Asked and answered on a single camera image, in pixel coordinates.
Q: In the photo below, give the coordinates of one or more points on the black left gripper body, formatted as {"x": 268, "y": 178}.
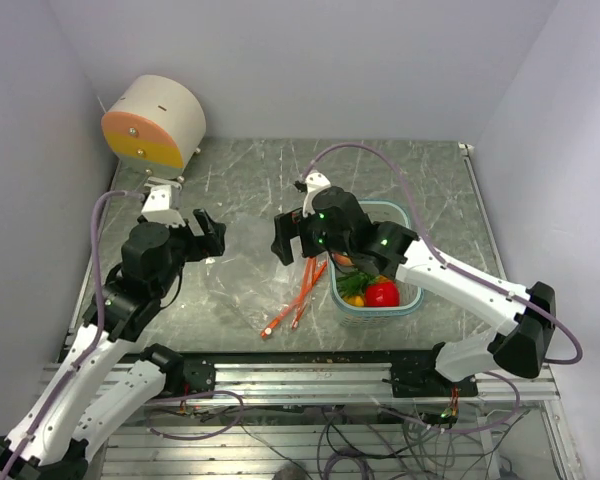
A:
{"x": 184, "y": 246}

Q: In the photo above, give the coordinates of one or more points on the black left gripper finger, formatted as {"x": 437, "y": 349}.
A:
{"x": 213, "y": 245}
{"x": 206, "y": 224}

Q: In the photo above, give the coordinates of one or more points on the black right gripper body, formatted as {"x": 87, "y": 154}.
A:
{"x": 313, "y": 238}

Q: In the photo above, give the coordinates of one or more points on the toy peach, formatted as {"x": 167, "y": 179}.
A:
{"x": 342, "y": 260}

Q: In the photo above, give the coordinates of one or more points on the clear orange zip top bag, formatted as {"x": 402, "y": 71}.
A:
{"x": 265, "y": 296}

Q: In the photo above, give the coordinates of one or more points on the red toy apple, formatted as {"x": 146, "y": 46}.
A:
{"x": 382, "y": 295}

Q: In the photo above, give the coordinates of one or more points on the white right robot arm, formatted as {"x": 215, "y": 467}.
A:
{"x": 520, "y": 318}

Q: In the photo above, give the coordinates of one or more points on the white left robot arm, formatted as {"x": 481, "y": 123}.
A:
{"x": 70, "y": 421}

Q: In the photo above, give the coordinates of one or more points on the toy pineapple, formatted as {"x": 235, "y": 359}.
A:
{"x": 354, "y": 283}

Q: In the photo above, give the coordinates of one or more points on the small yellow toy fruit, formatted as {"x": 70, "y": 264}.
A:
{"x": 356, "y": 301}

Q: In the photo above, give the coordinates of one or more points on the white cylindrical drawer box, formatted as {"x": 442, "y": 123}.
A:
{"x": 155, "y": 127}

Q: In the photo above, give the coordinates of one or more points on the light blue plastic basket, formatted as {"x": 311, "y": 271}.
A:
{"x": 411, "y": 297}

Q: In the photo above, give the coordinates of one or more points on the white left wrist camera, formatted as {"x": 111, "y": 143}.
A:
{"x": 162, "y": 206}

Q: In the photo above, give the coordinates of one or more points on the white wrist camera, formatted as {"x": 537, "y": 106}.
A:
{"x": 311, "y": 186}
{"x": 162, "y": 206}

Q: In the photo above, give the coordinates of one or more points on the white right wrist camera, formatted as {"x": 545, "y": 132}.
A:
{"x": 311, "y": 186}

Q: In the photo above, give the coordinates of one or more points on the small white metal bracket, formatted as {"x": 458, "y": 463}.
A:
{"x": 153, "y": 181}

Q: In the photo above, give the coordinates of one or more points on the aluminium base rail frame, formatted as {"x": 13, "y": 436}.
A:
{"x": 359, "y": 384}

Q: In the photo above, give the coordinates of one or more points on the white corner bracket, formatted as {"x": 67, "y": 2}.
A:
{"x": 467, "y": 149}

